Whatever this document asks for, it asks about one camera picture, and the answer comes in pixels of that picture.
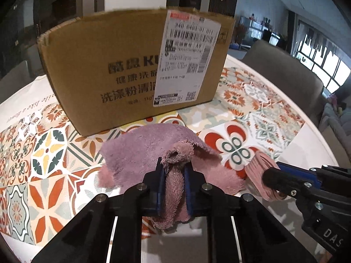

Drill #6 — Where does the mauve fluffy towel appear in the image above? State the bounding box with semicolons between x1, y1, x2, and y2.
98;124;245;230

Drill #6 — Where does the pink fluffy soft item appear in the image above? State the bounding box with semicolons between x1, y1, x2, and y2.
245;151;287;201

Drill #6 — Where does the brown cardboard box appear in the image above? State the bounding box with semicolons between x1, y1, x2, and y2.
38;8;234;136

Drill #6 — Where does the grey dining chair right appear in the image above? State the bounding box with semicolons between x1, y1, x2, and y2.
242;40;325;125

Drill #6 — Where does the patterned tile table runner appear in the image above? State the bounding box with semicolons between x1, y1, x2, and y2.
1;66;304;246

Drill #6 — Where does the grey dining chair left side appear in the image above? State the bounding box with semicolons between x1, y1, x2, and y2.
0;60;33;103

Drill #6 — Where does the grey dining chair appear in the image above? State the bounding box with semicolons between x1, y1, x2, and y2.
242;40;325;125
0;60;33;103

